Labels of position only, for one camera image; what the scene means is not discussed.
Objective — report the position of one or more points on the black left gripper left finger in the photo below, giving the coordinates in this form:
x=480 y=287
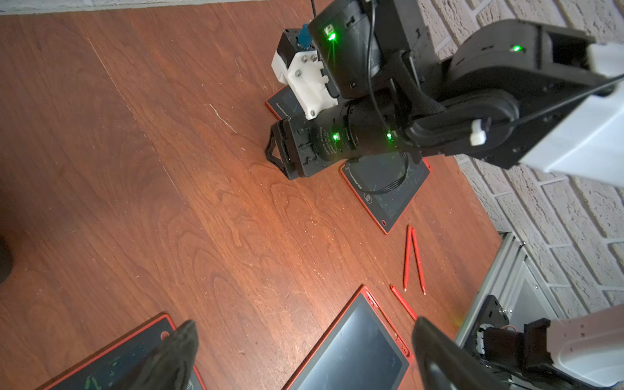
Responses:
x=168 y=366

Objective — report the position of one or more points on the red tablet with green scribbles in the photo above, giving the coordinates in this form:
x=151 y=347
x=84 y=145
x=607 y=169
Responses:
x=385 y=184

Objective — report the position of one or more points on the aluminium front rail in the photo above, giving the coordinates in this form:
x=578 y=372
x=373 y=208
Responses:
x=521 y=291

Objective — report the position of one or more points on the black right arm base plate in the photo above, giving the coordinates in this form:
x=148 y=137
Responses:
x=491 y=338

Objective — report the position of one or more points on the red stylus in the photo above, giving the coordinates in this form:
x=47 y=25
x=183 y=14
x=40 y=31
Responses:
x=408 y=250
x=406 y=306
x=418 y=261

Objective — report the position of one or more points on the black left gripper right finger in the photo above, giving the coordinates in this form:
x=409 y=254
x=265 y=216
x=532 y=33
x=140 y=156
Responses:
x=443 y=365

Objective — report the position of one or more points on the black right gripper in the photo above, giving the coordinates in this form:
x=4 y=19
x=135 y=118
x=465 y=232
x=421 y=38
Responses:
x=301 y=148

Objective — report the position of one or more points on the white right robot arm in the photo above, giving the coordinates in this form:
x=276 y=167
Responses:
x=515 y=92

